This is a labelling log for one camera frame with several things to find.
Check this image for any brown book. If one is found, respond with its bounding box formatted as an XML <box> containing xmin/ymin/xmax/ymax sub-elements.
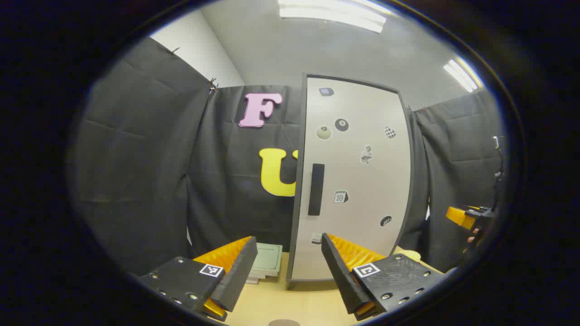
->
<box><xmin>246</xmin><ymin>271</ymin><xmax>279</xmax><ymax>285</ymax></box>

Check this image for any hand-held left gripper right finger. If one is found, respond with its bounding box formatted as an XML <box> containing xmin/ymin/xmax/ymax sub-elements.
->
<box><xmin>321</xmin><ymin>233</ymin><xmax>447</xmax><ymax>322</ymax></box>

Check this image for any black backdrop cloth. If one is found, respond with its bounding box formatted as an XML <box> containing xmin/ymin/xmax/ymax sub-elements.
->
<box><xmin>68</xmin><ymin>36</ymin><xmax>506</xmax><ymax>277</ymax></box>

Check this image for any long ceiling light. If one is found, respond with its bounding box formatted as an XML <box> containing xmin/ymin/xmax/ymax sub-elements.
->
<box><xmin>277</xmin><ymin>0</ymin><xmax>388</xmax><ymax>33</ymax></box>

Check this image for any narrow ceiling light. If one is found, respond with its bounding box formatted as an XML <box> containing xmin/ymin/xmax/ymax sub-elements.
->
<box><xmin>443</xmin><ymin>58</ymin><xmax>483</xmax><ymax>93</ymax></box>

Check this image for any white cabinet door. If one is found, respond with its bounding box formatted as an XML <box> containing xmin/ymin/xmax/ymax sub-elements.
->
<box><xmin>290</xmin><ymin>75</ymin><xmax>413</xmax><ymax>283</ymax></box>

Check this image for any grey cabinet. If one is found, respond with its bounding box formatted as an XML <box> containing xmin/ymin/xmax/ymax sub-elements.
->
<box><xmin>285</xmin><ymin>72</ymin><xmax>415</xmax><ymax>290</ymax></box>

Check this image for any black door handle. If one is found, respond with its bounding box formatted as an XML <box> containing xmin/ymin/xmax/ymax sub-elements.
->
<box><xmin>308</xmin><ymin>163</ymin><xmax>325</xmax><ymax>216</ymax></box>

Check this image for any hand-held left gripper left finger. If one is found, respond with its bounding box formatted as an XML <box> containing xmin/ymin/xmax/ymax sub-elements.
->
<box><xmin>136</xmin><ymin>235</ymin><xmax>259</xmax><ymax>323</ymax></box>

